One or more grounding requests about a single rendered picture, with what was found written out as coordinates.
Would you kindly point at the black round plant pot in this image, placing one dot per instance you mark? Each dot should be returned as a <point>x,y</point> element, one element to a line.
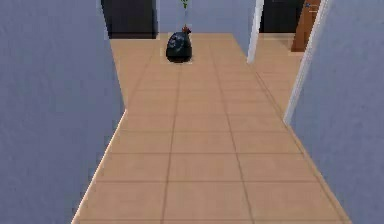
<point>179,48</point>

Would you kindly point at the brown wooden room door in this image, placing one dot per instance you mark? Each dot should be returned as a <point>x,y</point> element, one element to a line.
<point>305,26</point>

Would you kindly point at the white door frame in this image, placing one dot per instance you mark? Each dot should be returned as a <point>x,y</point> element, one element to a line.
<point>255,31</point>

